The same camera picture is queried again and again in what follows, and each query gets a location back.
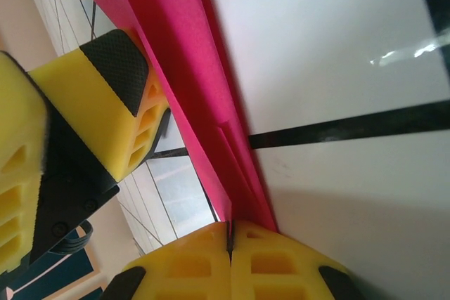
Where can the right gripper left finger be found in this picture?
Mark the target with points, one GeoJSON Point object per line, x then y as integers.
{"type": "Point", "coordinates": [183, 268]}

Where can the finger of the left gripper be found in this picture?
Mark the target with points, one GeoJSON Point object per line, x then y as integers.
{"type": "Point", "coordinates": [14, 121]}
{"type": "Point", "coordinates": [88, 85]}

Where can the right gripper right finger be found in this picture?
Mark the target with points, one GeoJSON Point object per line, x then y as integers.
{"type": "Point", "coordinates": [281, 268]}

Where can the magenta cloth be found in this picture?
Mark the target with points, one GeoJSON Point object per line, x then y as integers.
{"type": "Point", "coordinates": [197, 50]}

